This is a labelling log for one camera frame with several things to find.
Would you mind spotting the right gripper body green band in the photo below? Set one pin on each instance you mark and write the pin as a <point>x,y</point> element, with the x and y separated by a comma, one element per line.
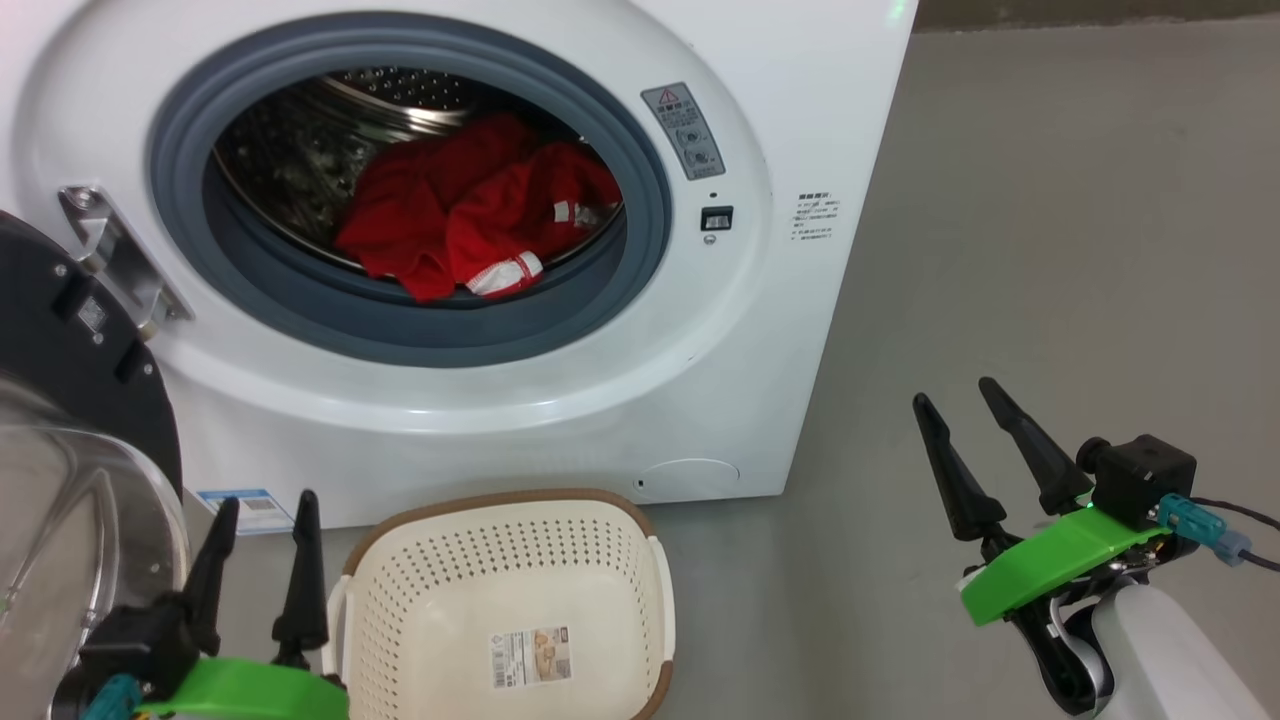
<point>1050,560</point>

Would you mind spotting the basket product label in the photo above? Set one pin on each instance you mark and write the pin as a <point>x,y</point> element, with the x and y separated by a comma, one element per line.
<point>530,657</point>

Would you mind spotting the black round washer door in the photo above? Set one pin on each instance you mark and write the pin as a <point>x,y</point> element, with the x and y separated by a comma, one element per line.
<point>60,400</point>

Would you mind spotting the metal door hinge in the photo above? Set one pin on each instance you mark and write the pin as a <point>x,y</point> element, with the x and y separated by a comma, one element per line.
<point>110,245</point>

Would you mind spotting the steel washer drum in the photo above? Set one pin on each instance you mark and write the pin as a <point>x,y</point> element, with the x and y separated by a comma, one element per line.
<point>290,150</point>

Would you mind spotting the round white filter cover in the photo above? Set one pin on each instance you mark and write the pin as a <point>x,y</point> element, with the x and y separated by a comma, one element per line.
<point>690,478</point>

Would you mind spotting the grey rubber door gasket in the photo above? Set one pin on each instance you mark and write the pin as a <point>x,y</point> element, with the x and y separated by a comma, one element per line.
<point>300,310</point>

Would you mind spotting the grey warning label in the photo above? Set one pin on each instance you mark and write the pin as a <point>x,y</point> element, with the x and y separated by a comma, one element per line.
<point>685,130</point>

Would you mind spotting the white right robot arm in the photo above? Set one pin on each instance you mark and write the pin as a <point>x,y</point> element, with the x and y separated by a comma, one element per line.
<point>1170,660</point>

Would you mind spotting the red garment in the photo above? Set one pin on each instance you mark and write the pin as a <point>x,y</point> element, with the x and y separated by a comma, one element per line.
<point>430,210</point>

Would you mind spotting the cream basket with brown rim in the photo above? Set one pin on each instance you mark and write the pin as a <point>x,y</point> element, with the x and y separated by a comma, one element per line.
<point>440,620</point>

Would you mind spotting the white front-load washing machine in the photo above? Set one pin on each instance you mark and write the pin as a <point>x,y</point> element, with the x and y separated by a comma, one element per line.
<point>780,330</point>

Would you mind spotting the black door latch slot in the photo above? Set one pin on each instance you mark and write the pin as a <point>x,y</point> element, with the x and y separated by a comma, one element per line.
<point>717,218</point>

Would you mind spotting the small text sticker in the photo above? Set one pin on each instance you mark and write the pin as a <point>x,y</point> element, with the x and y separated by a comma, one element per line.
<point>815,215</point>

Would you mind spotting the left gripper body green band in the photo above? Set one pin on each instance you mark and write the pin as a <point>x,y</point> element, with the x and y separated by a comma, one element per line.
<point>250,695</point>

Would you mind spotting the blue energy label sticker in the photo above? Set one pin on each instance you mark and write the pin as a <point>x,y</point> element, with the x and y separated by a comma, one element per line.
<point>250,510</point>

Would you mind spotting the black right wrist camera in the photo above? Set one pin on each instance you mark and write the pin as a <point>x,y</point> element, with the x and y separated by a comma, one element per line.
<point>1140,475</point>

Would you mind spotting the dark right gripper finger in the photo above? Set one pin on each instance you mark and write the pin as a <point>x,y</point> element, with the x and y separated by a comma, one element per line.
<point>960,490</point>
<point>1040,460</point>

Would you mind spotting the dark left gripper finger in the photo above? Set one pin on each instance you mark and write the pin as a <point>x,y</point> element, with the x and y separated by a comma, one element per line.
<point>212,590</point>
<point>303,590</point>

